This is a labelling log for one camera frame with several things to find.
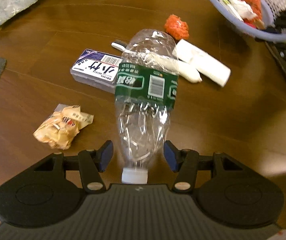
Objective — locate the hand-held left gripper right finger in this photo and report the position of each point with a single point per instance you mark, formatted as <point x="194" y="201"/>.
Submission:
<point x="170" y="157"/>

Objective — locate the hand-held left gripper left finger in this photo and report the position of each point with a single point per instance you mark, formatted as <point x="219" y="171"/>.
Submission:
<point x="105" y="156"/>

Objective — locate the lavender plastic mesh basket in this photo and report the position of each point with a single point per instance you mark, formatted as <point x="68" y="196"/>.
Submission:
<point x="265" y="37"/>

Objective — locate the crushed clear plastic bottle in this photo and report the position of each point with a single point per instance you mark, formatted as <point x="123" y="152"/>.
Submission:
<point x="143" y="125"/>

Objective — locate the white tissue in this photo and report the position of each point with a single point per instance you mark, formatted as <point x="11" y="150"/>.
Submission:
<point x="242" y="7"/>

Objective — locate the tan snack wrapper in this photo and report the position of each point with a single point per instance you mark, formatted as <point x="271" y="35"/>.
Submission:
<point x="60" y="130"/>

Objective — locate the white medicine box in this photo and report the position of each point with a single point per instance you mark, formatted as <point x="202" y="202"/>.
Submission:
<point x="226" y="5"/>

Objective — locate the white toothbrush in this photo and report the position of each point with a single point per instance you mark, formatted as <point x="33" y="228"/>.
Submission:
<point x="191" y="73"/>

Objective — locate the clear plastic labelled box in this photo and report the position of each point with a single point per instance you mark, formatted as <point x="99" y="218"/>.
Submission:
<point x="90" y="70"/>

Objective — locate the orange foam fruit net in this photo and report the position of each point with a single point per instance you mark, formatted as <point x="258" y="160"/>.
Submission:
<point x="176" y="27"/>

